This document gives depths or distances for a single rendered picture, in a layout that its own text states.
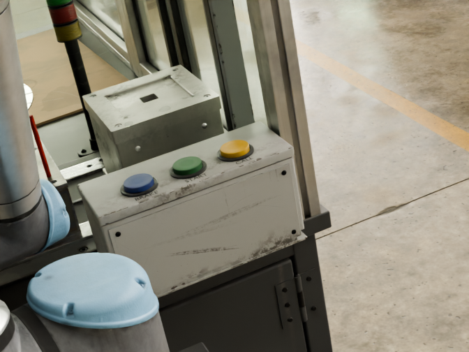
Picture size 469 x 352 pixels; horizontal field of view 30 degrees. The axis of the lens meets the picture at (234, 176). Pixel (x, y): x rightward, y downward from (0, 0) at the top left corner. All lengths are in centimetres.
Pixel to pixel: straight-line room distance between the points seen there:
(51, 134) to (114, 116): 41
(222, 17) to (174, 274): 37
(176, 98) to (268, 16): 30
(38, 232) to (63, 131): 80
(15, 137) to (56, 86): 112
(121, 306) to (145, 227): 33
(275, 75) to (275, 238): 23
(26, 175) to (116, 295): 17
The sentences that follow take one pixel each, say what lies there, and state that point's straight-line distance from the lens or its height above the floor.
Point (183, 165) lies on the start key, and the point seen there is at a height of 91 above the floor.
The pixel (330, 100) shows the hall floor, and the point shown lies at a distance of 348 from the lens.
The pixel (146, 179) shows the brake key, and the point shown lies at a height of 91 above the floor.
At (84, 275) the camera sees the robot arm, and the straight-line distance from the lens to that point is 86.
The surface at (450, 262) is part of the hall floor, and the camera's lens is 247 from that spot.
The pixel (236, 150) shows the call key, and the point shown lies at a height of 91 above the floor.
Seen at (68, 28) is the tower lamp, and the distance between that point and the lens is 155.
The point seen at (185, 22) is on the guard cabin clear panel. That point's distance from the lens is 155.
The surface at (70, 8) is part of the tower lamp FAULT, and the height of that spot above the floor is 102.
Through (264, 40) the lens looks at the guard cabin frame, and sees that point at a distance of 117.
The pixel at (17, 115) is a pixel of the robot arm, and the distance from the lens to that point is 87.
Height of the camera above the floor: 143
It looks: 28 degrees down
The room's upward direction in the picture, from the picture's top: 11 degrees counter-clockwise
